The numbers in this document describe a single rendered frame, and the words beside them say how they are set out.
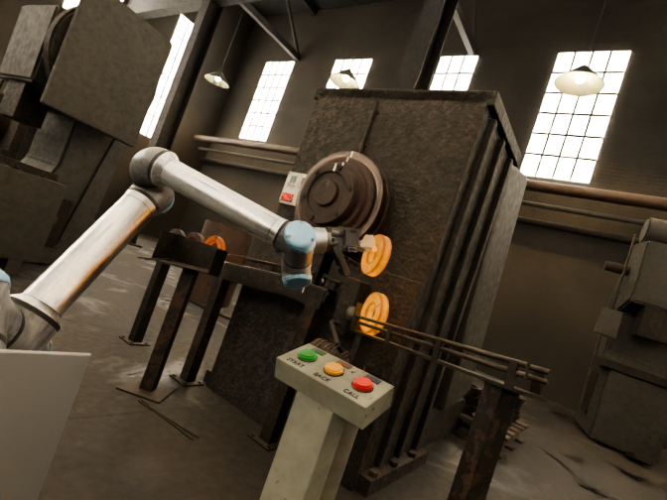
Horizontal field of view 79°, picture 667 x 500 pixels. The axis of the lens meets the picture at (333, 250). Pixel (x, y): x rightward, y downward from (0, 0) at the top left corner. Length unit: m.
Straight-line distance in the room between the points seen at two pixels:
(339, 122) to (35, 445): 1.83
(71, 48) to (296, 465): 3.52
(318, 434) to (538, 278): 7.00
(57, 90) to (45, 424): 3.10
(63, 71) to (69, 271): 2.72
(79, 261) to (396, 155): 1.36
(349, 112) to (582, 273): 6.02
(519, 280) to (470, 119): 5.99
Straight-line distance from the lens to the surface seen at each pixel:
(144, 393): 2.09
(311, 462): 0.91
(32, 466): 1.11
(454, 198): 1.80
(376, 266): 1.39
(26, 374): 0.99
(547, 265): 7.74
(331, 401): 0.86
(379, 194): 1.76
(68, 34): 3.94
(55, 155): 4.32
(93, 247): 1.35
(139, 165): 1.38
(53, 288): 1.31
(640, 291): 5.56
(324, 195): 1.79
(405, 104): 2.10
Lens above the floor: 0.80
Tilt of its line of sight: 3 degrees up
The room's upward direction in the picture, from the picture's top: 19 degrees clockwise
